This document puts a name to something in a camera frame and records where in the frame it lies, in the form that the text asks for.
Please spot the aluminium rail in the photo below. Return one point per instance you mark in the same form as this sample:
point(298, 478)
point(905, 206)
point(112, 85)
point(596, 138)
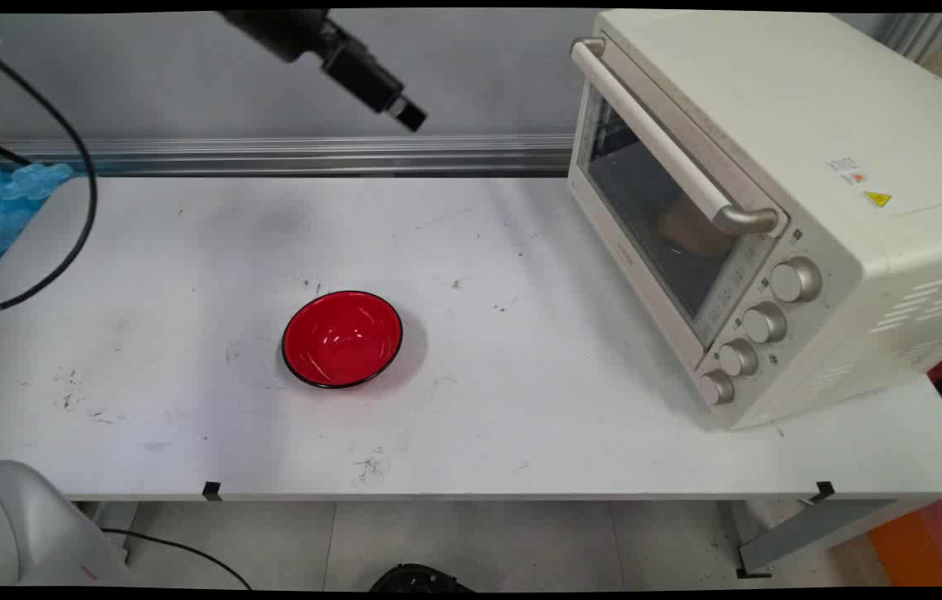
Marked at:
point(313, 156)

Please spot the cream toaster oven body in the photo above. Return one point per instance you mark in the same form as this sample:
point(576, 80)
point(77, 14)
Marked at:
point(838, 125)

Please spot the grey table leg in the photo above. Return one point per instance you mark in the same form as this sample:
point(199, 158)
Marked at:
point(813, 529)

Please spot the red bowl with black rim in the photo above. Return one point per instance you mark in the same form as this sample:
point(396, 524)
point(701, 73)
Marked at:
point(342, 337)

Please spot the brown bread loaf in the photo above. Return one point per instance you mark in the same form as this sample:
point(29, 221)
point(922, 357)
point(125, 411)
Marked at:
point(692, 229)

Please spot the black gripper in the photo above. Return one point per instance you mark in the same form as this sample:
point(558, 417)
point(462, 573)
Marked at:
point(279, 32)

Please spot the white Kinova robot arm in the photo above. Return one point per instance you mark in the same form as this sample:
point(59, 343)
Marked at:
point(21, 525)

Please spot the black object on floor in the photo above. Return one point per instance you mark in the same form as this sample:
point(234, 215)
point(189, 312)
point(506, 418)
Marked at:
point(421, 578)

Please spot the large silver oven knob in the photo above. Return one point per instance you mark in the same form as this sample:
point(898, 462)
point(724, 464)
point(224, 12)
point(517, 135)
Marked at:
point(794, 280)

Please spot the orange box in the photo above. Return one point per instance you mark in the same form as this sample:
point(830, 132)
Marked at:
point(921, 550)

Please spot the black tape piece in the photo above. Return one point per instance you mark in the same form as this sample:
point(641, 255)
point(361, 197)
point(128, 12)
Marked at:
point(212, 491)
point(824, 490)

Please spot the yellow warning sticker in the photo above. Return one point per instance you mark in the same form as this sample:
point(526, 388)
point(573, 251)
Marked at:
point(877, 199)

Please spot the white label sticker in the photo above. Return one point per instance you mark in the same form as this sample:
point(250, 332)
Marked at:
point(847, 169)

